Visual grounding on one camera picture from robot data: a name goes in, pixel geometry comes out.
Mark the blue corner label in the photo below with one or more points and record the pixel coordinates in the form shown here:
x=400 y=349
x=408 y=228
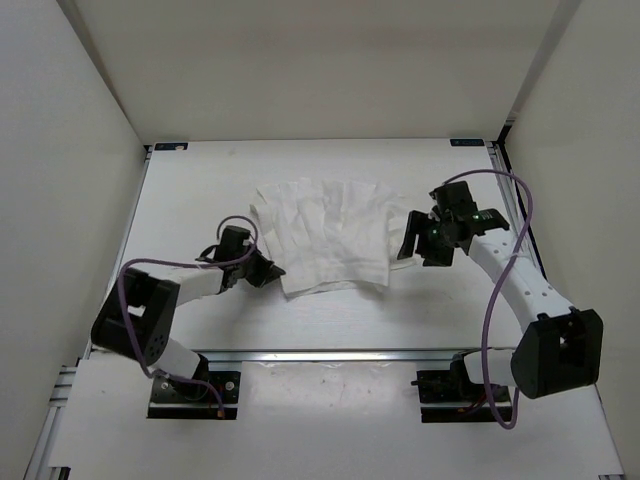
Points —
x=171 y=146
x=466 y=142

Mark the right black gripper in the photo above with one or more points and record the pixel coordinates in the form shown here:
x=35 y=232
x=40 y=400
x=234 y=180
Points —
x=417 y=223

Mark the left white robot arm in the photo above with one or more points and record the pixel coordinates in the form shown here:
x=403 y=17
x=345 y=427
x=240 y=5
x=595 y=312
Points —
x=136 y=319

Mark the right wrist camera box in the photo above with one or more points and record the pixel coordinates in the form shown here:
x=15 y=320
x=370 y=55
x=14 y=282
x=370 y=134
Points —
x=454 y=199

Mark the white fabric skirt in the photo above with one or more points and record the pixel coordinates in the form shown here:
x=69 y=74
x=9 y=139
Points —
x=332 y=235

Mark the left blue corner label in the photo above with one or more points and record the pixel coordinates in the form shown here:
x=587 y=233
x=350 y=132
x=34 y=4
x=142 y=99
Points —
x=171 y=146

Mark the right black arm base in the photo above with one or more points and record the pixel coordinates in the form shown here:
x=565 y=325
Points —
x=448 y=396

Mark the aluminium table frame rail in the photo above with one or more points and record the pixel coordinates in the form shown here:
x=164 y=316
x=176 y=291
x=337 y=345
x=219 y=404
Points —
x=328 y=356

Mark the right blue corner label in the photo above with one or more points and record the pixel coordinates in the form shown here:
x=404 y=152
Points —
x=466 y=142

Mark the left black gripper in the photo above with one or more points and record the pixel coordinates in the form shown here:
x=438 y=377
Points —
x=266 y=272

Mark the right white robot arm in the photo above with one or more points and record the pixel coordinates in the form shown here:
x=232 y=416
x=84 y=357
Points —
x=560 y=347

